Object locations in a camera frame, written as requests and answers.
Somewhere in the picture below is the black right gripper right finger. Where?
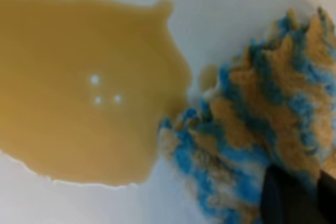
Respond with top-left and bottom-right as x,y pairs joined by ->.
318,171 -> 336,224

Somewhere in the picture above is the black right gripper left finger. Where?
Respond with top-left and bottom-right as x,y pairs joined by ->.
260,166 -> 327,224

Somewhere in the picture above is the blue stained rag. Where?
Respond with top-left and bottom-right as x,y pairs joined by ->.
158,8 -> 335,223

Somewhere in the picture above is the brown coffee stain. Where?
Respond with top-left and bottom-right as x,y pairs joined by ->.
1,0 -> 191,186

